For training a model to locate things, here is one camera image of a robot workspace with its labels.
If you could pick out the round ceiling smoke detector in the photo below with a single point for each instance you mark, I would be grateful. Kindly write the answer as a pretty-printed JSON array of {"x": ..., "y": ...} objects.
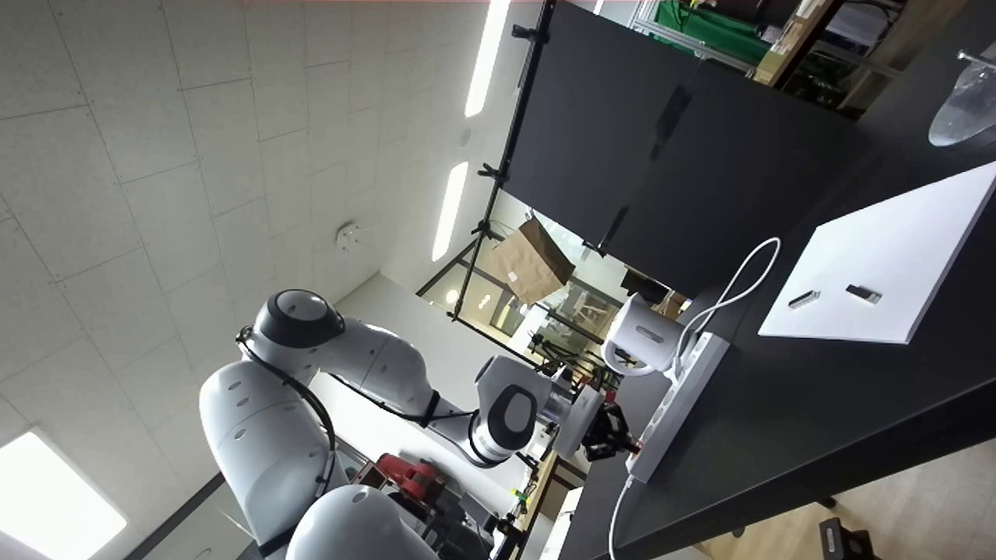
[{"x": 346, "y": 234}]

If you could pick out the black tripod stand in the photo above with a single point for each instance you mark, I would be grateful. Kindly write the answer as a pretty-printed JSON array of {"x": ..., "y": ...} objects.
[{"x": 470, "y": 245}]

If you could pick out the red machine part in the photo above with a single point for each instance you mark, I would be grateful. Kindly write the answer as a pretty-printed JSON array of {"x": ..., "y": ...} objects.
[{"x": 410, "y": 481}]

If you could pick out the square ceiling light panel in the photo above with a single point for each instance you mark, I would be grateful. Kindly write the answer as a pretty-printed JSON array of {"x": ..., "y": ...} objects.
[{"x": 50, "y": 502}]

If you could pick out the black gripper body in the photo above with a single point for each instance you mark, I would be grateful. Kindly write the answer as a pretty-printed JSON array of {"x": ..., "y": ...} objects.
[{"x": 602, "y": 431}]

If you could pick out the white power strip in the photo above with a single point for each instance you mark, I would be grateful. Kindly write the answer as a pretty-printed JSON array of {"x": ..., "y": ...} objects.
[{"x": 680, "y": 409}]

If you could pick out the white flat board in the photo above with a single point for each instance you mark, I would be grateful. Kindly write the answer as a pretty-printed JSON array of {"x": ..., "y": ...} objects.
[{"x": 892, "y": 265}]

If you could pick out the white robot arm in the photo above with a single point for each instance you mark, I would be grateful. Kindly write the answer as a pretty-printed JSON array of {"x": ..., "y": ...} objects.
[{"x": 311, "y": 414}]

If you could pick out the green storage box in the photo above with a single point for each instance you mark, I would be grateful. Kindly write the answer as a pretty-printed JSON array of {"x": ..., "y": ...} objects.
[{"x": 718, "y": 28}]

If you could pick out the white round power adapter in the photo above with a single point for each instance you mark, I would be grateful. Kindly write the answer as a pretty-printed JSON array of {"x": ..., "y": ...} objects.
[{"x": 642, "y": 338}]

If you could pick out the long ceiling light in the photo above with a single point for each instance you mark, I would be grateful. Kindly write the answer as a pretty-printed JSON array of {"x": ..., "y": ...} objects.
[
  {"x": 450, "y": 209},
  {"x": 487, "y": 58}
]

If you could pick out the brown cardboard box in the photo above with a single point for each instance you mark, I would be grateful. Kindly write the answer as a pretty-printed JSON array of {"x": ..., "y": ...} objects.
[{"x": 529, "y": 258}]

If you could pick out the small dark flat bar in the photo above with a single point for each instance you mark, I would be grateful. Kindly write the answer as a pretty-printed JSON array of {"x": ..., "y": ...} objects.
[
  {"x": 862, "y": 292},
  {"x": 805, "y": 298}
]

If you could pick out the wooden shelf frame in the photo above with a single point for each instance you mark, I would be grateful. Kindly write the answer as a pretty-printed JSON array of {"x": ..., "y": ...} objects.
[{"x": 790, "y": 41}]

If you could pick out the black backdrop panel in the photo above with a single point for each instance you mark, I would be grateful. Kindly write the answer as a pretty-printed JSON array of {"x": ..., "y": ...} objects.
[{"x": 663, "y": 135}]

